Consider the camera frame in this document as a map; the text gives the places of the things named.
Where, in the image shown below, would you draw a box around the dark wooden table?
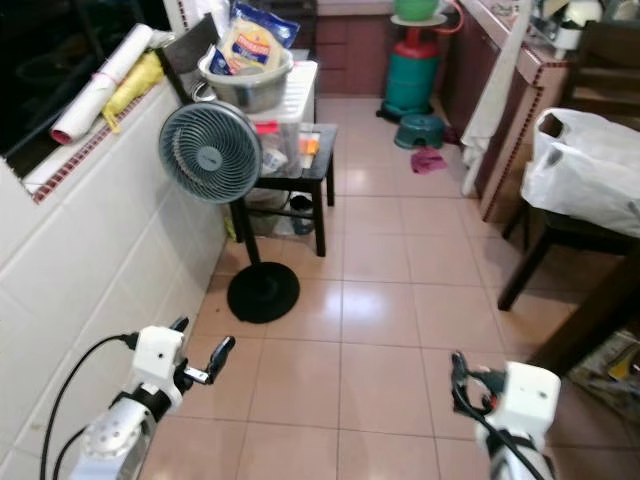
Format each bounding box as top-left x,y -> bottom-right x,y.
525,262 -> 640,379

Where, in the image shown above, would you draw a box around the pink rag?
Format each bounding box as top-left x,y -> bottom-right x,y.
409,146 -> 448,176

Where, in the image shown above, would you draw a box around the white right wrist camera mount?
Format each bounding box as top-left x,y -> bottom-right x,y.
488,361 -> 561,441

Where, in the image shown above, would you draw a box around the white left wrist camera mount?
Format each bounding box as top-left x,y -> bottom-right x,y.
133,325 -> 187,399

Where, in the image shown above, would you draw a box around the red gas hose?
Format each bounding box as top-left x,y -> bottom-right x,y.
436,0 -> 464,37

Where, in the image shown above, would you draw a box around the grey pedestal fan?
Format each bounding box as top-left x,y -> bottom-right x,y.
158,100 -> 302,325

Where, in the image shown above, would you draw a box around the black flat board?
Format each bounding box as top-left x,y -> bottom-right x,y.
160,13 -> 219,106

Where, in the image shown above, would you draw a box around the dark wooden chair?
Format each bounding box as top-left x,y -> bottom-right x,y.
497,20 -> 640,313

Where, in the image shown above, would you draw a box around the small green plastic stool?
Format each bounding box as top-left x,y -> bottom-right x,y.
394,113 -> 449,151

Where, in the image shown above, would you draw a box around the brown kitchen counter cabinet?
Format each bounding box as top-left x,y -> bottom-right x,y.
440,0 -> 576,226

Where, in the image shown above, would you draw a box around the yellow blue snack bag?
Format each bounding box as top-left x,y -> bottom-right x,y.
208,2 -> 302,77

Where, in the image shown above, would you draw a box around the white paper roll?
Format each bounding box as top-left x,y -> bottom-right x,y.
50,24 -> 156,146

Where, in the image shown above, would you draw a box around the white plastic bag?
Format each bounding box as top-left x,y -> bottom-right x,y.
520,107 -> 640,239

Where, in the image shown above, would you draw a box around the white hanging cloth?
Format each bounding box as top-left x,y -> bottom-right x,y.
460,0 -> 533,198

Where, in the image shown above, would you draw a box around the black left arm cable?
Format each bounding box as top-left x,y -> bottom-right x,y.
40,334 -> 139,480

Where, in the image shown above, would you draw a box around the white kettle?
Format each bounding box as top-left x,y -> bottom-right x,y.
555,0 -> 606,53

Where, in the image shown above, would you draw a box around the clear plastic storage box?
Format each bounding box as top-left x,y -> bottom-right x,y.
255,60 -> 319,179

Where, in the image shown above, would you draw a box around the yellow cloth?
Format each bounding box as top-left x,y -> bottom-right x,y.
102,50 -> 167,136

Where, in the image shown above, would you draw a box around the green plastic bowl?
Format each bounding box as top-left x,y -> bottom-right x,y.
392,0 -> 443,25

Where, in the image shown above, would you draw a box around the green gas cylinder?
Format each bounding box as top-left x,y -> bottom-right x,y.
380,26 -> 443,123

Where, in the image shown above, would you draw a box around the black side table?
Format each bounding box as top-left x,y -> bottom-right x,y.
228,122 -> 338,259

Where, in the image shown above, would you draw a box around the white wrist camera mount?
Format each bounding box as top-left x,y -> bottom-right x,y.
133,325 -> 187,399
488,361 -> 561,441

